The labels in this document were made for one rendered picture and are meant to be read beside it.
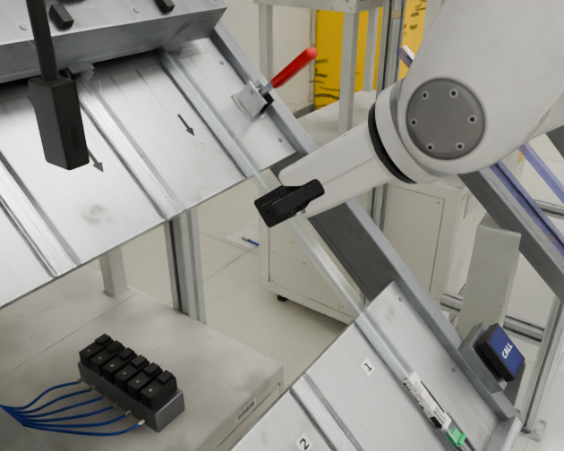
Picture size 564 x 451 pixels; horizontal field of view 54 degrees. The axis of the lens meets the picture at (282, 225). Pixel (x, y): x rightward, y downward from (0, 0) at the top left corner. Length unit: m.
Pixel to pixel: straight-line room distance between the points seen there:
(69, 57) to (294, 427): 0.36
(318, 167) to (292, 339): 1.42
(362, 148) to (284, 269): 1.44
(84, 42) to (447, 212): 1.12
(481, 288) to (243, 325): 1.14
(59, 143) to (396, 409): 0.40
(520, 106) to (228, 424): 0.59
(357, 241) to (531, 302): 1.60
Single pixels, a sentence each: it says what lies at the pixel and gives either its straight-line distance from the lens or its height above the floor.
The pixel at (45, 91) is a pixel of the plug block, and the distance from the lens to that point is 0.30.
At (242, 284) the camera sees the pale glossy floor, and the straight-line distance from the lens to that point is 2.09.
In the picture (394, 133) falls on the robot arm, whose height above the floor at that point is 1.06.
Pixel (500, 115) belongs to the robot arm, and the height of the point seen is 1.11.
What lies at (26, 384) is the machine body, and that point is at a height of 0.62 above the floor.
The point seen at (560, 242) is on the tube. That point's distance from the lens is 0.73.
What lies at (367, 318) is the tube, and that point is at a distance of 0.56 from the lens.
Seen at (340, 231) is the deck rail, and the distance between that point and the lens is 0.63.
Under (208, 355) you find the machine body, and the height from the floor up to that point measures 0.62.
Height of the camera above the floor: 1.20
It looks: 29 degrees down
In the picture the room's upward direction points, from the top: straight up
